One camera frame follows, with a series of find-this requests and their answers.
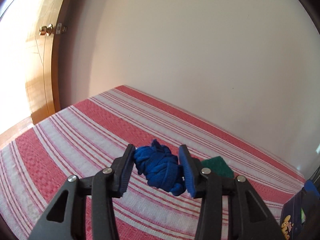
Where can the green yellow sponge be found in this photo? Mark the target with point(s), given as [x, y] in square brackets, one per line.
[218, 166]

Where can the brass door knob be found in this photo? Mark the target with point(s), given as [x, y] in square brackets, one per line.
[51, 29]

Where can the wooden door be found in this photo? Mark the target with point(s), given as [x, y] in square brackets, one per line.
[42, 82]

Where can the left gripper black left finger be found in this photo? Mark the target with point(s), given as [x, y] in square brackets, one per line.
[83, 200]

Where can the red white striped tablecloth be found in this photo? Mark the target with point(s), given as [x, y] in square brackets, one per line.
[86, 137]

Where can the blue cloth ball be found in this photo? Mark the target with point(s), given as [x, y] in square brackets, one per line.
[160, 168]

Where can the blue round metal tin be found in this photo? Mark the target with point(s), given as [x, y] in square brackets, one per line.
[296, 211]

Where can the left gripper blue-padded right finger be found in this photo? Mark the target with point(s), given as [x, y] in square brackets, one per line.
[248, 215]

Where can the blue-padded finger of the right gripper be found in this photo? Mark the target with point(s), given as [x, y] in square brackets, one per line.
[310, 187]

